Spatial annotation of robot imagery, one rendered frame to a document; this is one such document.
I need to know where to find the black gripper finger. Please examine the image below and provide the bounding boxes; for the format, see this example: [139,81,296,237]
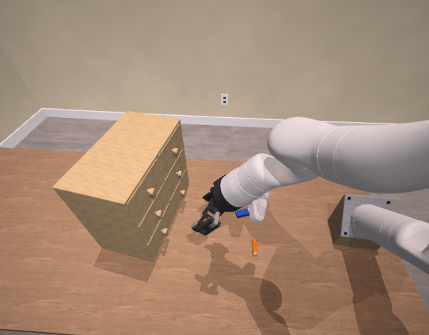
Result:
[203,174,226,202]
[191,198,221,236]

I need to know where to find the orange aa battery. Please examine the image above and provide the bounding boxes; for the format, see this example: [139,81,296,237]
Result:
[252,239,258,255]

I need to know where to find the small wooden chest of drawers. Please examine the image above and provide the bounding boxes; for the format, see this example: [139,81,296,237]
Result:
[52,111,182,262]

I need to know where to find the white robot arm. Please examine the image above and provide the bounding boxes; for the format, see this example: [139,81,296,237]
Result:
[221,117,429,275]

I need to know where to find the blue and white eraser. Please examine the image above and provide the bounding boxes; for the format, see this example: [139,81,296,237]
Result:
[235,208,249,218]

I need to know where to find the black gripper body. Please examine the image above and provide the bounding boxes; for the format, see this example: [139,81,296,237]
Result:
[209,178,241,216]

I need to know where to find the brown wooden drawer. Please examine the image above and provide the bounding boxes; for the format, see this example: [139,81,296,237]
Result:
[159,125,183,178]
[138,183,168,244]
[127,159,163,225]
[170,170,189,215]
[147,203,173,259]
[165,150,186,198]

